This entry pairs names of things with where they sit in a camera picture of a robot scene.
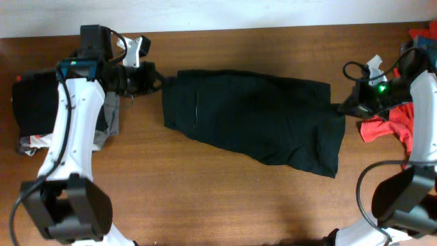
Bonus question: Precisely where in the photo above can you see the dark green shorts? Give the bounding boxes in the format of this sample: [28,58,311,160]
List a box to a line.
[162,70,346,178]

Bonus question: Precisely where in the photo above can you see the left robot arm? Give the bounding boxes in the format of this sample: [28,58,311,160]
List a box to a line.
[17,25,167,245]

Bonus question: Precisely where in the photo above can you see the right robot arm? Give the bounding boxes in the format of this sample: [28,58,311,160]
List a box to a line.
[323,46,436,246]

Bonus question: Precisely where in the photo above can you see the red t-shirt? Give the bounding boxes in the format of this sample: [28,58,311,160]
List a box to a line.
[359,22,437,168]

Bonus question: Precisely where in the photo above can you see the folded grey garment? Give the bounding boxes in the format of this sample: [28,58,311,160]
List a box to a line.
[14,67,121,156]

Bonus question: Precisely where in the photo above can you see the folded black garment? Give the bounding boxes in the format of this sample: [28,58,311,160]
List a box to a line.
[12,70,91,137]

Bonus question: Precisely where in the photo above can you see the folded white red garment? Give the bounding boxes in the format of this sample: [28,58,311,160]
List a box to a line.
[29,133,53,148]

